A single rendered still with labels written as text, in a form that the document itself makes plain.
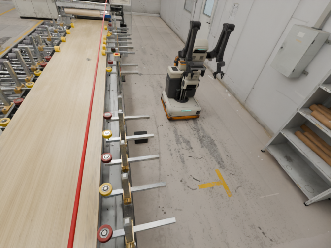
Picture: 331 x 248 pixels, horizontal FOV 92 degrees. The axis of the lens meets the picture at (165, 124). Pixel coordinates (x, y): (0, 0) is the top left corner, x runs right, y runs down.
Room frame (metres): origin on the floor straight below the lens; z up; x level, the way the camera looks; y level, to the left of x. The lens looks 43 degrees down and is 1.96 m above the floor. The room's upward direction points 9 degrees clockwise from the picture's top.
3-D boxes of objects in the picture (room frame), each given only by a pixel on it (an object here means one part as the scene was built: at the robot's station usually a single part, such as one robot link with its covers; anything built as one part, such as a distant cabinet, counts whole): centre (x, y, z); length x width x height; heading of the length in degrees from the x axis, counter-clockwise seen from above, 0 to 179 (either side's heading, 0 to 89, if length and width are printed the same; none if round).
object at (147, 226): (0.27, 0.05, 0.82); 0.43 x 0.03 x 0.04; 110
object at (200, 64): (2.30, -0.31, 0.99); 0.28 x 0.16 x 0.22; 109
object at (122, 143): (0.68, 0.27, 0.87); 0.04 x 0.04 x 0.48; 20
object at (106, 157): (0.67, 0.41, 0.85); 0.08 x 0.08 x 0.11
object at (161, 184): (0.50, 0.14, 0.81); 0.43 x 0.03 x 0.04; 110
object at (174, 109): (2.57, -0.22, 0.16); 0.67 x 0.64 x 0.25; 19
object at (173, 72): (2.66, -0.19, 0.59); 0.55 x 0.34 x 0.83; 109
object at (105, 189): (0.44, 0.32, 0.85); 0.08 x 0.08 x 0.11
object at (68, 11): (4.60, 2.24, 1.05); 1.43 x 0.12 x 0.12; 110
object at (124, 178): (0.44, 0.19, 0.87); 0.04 x 0.04 x 0.48; 20
